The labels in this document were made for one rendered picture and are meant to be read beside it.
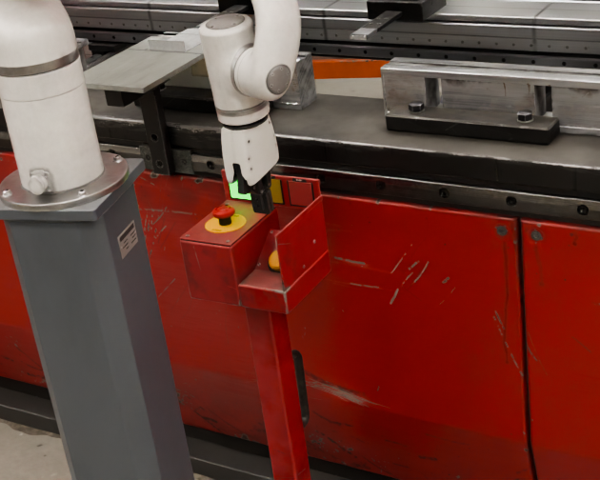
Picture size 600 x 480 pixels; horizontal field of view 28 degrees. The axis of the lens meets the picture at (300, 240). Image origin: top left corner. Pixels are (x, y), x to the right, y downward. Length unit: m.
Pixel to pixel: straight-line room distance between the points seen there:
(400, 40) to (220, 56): 0.67
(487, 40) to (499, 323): 0.56
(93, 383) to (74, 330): 0.09
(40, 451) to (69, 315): 1.24
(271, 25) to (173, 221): 0.73
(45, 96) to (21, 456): 1.48
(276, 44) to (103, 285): 0.43
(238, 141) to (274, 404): 0.56
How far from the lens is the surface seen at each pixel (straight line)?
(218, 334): 2.48
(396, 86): 2.14
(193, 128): 2.26
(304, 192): 2.06
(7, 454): 3.02
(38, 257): 1.76
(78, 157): 1.71
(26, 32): 1.65
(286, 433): 2.24
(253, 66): 1.78
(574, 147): 1.99
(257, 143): 1.90
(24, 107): 1.68
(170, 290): 2.50
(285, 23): 1.78
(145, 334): 1.84
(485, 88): 2.07
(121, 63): 2.28
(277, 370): 2.16
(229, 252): 2.00
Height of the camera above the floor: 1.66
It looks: 26 degrees down
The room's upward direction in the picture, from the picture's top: 8 degrees counter-clockwise
